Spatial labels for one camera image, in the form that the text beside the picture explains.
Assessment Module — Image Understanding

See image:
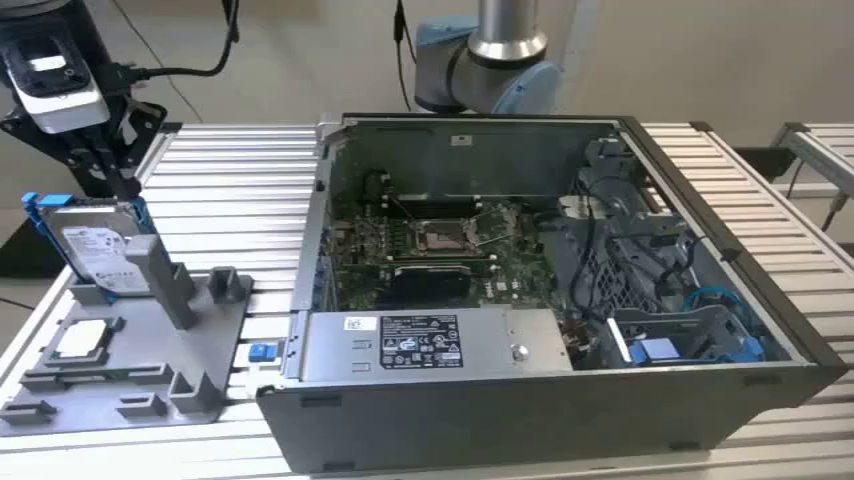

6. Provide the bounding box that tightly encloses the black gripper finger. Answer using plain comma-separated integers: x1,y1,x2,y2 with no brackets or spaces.
0,112,112,195
108,98,168,202

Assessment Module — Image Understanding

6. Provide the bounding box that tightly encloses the hard disk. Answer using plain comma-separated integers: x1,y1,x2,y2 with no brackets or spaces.
20,191,159,302

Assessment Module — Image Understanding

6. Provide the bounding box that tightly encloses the blue disk carrier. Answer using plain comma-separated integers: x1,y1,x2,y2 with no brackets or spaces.
629,338,683,367

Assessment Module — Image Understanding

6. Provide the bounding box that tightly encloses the grey disk bay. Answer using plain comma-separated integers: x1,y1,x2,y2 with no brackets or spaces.
602,303,768,370

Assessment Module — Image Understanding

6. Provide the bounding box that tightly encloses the black stand with flat base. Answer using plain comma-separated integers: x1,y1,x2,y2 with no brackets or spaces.
0,227,74,279

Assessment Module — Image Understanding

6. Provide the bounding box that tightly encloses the grey parts rack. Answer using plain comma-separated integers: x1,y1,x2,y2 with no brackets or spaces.
0,234,258,439

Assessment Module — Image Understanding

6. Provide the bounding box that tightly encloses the silver CPU chip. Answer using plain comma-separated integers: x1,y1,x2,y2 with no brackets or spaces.
52,319,112,359

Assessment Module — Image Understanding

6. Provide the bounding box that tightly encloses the green RAM stick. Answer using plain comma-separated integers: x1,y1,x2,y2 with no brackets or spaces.
39,367,163,377

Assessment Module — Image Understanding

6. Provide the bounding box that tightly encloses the black RAM slot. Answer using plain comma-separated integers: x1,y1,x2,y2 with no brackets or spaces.
382,200,485,211
382,192,485,203

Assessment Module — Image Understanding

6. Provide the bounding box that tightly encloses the CPU socket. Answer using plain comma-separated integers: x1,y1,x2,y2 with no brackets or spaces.
415,217,483,252

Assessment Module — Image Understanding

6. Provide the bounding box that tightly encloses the black expansion slot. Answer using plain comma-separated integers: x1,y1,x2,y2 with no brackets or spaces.
389,253,499,263

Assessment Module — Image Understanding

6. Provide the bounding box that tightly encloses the black graphics card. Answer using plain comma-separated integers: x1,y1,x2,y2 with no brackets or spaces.
387,264,474,307

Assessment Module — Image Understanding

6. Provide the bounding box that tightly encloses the metal socket cover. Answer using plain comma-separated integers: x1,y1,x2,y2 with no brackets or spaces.
469,204,523,237

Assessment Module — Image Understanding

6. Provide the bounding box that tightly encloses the green motherboard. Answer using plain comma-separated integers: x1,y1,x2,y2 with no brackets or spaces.
325,198,570,312

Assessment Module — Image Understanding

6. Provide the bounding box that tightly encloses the silver power supply unit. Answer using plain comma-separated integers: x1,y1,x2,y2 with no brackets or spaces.
298,308,577,382

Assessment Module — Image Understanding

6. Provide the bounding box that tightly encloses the black open PC case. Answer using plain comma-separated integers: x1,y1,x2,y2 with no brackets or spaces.
255,111,850,474

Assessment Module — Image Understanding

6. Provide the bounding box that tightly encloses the grey perforated drive cage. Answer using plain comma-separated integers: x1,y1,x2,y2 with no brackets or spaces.
538,164,736,321

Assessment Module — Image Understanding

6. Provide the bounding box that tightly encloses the black box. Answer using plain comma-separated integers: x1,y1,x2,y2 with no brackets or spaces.
732,146,800,184

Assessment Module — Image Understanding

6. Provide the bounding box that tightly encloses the metal slat side table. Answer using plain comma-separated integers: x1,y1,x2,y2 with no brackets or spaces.
769,121,854,187

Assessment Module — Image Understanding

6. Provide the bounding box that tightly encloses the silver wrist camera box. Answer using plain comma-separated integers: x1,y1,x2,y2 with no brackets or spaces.
0,37,112,134

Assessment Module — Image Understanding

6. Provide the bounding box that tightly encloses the thin dark wall cable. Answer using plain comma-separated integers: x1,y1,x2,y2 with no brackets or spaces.
110,0,206,124

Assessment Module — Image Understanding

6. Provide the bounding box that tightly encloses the black camera cable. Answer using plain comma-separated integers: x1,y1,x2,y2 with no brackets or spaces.
99,0,243,97

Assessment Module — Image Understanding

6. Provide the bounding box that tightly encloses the thin wire locking lever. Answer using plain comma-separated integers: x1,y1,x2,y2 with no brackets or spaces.
391,195,425,222

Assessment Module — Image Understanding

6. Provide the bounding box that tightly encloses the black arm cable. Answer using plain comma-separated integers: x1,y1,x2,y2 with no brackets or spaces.
391,0,417,113

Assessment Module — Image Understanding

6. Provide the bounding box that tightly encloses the long black wire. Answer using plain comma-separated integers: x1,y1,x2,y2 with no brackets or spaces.
569,174,643,322

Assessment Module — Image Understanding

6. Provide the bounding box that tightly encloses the red orange wire bundle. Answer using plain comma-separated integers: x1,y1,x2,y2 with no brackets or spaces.
558,319,603,362

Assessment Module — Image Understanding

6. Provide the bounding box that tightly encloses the short black wire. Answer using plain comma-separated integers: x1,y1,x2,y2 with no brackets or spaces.
655,234,710,302

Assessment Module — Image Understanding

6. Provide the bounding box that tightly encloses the blue wire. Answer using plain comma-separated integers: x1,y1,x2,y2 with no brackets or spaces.
685,285,749,332

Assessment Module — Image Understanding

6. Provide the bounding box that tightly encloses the dark hanging cable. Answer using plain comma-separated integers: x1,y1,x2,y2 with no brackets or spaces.
818,187,849,232

